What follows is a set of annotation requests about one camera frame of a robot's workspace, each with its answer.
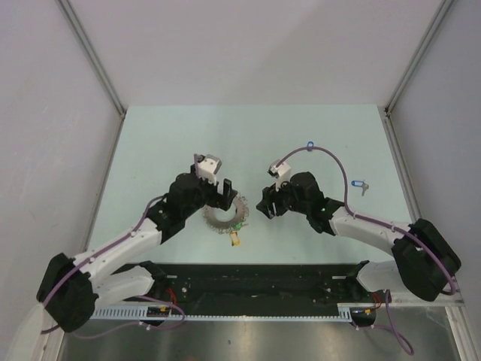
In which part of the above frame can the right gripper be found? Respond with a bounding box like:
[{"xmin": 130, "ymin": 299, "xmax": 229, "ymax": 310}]
[{"xmin": 256, "ymin": 174, "xmax": 310, "ymax": 220}]

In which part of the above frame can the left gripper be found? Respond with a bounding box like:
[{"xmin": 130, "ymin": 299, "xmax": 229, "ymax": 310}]
[{"xmin": 182, "ymin": 164, "xmax": 236, "ymax": 218}]

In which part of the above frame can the metal disc keyring holder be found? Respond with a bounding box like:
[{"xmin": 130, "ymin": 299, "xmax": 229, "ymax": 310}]
[{"xmin": 202, "ymin": 194, "xmax": 250, "ymax": 234}]

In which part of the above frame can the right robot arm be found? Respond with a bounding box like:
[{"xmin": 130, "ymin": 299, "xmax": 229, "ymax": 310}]
[{"xmin": 256, "ymin": 172, "xmax": 461, "ymax": 302}]

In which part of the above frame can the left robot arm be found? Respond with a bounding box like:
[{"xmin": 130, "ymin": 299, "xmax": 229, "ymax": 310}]
[{"xmin": 36, "ymin": 155, "xmax": 237, "ymax": 332}]

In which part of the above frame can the yellow key tag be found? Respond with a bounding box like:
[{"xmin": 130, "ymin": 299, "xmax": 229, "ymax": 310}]
[{"xmin": 229, "ymin": 231, "xmax": 241, "ymax": 247}]

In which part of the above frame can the light blue tagged key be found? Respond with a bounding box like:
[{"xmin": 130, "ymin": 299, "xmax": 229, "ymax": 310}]
[{"xmin": 351, "ymin": 180, "xmax": 370, "ymax": 196}]

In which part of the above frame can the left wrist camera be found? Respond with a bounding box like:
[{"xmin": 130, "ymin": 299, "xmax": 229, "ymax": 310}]
[{"xmin": 194, "ymin": 154, "xmax": 222, "ymax": 186}]

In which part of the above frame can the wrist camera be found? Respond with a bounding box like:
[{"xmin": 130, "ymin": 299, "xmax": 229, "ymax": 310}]
[
  {"xmin": 194, "ymin": 154, "xmax": 222, "ymax": 186},
  {"xmin": 268, "ymin": 159, "xmax": 292, "ymax": 191}
]

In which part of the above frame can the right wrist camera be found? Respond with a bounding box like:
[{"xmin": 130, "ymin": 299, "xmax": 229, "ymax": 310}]
[{"xmin": 268, "ymin": 159, "xmax": 292, "ymax": 191}]

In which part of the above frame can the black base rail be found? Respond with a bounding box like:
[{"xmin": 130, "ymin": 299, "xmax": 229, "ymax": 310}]
[{"xmin": 147, "ymin": 263, "xmax": 385, "ymax": 318}]

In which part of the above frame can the white slotted cable duct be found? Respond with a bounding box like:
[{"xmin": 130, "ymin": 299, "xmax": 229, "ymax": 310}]
[{"xmin": 90, "ymin": 305, "xmax": 352, "ymax": 323}]

